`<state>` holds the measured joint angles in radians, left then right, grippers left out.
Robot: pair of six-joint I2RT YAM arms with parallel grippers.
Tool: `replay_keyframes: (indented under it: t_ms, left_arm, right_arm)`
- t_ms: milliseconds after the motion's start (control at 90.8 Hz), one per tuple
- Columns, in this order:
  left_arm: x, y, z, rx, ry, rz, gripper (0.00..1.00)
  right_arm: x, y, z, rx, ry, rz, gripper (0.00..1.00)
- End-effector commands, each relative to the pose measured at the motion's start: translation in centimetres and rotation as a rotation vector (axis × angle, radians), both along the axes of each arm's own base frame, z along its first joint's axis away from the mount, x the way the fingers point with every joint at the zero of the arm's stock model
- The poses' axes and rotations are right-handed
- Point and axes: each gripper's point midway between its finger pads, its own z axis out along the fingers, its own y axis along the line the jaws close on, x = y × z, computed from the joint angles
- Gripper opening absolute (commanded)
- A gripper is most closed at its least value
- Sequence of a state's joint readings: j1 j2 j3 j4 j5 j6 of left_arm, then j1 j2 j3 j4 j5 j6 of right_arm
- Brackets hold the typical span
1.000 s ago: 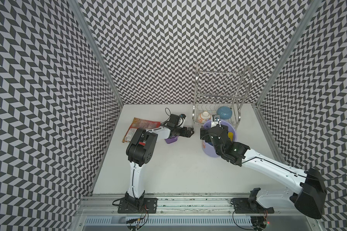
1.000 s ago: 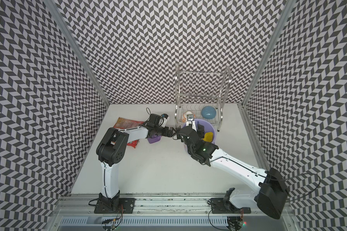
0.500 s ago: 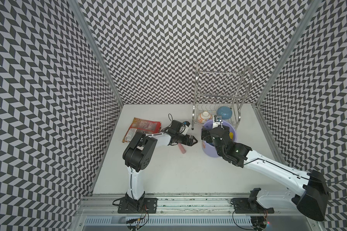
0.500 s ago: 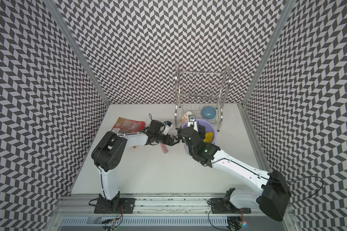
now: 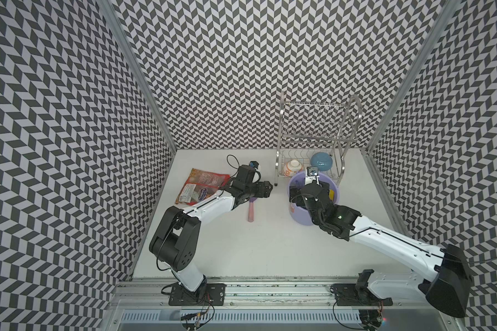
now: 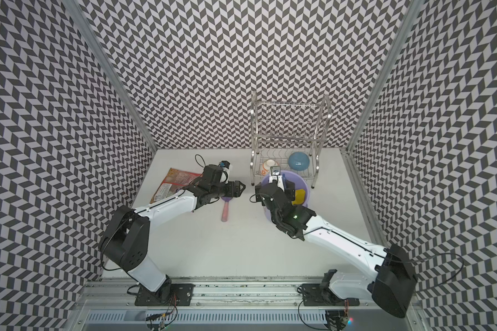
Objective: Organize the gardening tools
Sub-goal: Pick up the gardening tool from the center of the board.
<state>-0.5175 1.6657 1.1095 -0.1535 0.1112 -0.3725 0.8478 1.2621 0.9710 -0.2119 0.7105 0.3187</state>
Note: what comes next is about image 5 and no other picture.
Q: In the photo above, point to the aluminium frame post left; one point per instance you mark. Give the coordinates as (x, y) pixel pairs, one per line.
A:
(113, 23)

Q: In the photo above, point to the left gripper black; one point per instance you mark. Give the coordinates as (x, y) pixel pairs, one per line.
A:
(263, 189)

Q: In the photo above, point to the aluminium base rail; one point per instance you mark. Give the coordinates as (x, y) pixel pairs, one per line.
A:
(265, 304)

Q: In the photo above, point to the red snack bag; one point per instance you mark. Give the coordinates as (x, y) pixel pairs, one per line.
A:
(199, 186)

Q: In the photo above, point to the silver metal dish rack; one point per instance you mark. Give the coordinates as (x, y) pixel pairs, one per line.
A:
(307, 128)

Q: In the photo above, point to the white orange patterned bowl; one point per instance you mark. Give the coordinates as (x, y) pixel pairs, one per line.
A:
(290, 168)

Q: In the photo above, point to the aluminium frame post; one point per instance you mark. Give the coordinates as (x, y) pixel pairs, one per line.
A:
(113, 23)
(410, 70)

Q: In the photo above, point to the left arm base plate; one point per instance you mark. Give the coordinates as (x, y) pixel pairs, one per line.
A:
(204, 295)

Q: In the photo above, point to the purple plastic bucket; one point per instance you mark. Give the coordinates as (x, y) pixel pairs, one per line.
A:
(299, 213)

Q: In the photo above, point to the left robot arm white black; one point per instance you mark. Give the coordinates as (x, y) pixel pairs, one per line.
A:
(175, 239)

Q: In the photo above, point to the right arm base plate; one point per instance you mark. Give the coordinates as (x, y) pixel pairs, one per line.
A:
(347, 295)

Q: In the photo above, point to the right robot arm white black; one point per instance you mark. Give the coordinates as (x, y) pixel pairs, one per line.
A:
(444, 273)

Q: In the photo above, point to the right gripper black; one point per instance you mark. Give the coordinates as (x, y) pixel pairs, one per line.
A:
(298, 196)

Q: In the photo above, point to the aluminium frame post right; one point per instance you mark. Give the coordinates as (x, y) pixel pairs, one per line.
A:
(410, 70)

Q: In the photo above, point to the purple rake pink handle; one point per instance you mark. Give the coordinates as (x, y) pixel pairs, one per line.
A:
(251, 212)

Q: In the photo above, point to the blue bowl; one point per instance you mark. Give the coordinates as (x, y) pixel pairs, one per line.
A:
(323, 161)

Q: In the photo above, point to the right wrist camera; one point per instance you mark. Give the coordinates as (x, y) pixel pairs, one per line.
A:
(311, 175)

